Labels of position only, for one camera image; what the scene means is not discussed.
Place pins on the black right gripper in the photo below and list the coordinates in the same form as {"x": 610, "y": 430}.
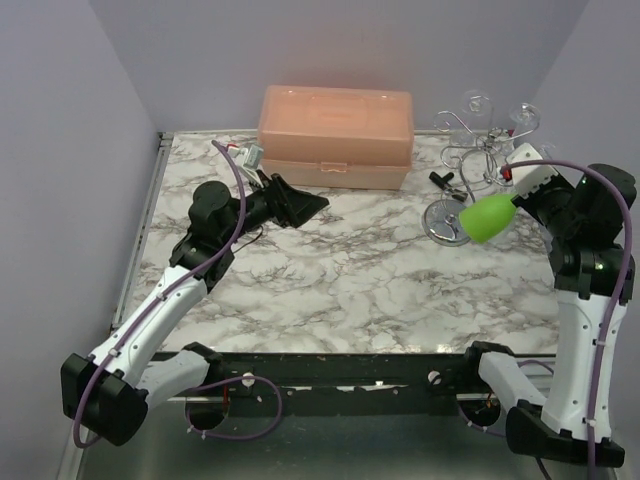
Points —
{"x": 530, "y": 203}

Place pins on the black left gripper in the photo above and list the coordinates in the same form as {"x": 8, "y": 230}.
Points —
{"x": 300, "y": 205}

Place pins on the green plastic goblet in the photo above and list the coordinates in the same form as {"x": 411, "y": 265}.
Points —
{"x": 488, "y": 217}

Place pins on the clear stemmed wine glass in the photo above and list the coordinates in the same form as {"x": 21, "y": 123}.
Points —
{"x": 527, "y": 119}

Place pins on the tall clear wine glass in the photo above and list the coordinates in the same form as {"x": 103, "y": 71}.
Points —
{"x": 473, "y": 120}

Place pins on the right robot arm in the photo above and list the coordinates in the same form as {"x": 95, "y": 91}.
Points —
{"x": 591, "y": 259}

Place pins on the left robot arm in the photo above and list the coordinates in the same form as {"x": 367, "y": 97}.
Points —
{"x": 111, "y": 390}

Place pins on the pink plastic storage box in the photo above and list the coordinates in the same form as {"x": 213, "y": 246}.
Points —
{"x": 336, "y": 137}

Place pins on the black corkscrew tool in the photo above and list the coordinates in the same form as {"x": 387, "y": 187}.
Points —
{"x": 444, "y": 183}

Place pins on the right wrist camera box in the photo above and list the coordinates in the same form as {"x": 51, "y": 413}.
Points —
{"x": 527, "y": 180}

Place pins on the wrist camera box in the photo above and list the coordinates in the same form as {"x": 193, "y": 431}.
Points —
{"x": 527, "y": 180}
{"x": 250, "y": 163}

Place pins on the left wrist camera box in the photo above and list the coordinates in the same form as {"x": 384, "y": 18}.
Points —
{"x": 250, "y": 163}

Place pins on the chrome wire wine glass rack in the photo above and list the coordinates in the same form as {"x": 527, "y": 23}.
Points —
{"x": 475, "y": 168}

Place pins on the aluminium table frame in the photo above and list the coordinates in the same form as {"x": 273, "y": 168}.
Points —
{"x": 72, "y": 455}

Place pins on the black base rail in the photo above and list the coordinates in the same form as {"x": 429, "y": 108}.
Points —
{"x": 331, "y": 385}

